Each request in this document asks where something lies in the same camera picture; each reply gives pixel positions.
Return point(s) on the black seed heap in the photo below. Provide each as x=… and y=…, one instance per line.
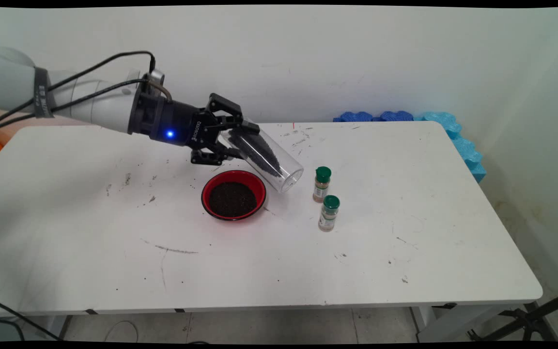
x=233, y=199

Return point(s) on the green-capped spice bottle barcode label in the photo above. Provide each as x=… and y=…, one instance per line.
x=322, y=186

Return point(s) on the white table leg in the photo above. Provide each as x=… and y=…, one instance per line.
x=55, y=327
x=429, y=322

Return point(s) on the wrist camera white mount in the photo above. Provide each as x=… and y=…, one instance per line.
x=157, y=77

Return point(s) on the green-capped spice bottle pepper print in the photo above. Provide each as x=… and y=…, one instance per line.
x=329, y=215

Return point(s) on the red bowl black rim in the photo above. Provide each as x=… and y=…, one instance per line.
x=205, y=196

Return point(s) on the black tripod stand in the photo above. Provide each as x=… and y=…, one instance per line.
x=531, y=320

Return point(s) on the clear plastic jar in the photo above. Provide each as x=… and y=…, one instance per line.
x=269, y=157

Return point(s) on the light blue foam mat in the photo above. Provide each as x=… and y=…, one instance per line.
x=463, y=145

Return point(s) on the dark blue foam mat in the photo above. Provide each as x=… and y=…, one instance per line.
x=356, y=117

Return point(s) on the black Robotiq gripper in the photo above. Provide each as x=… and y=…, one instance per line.
x=177, y=123

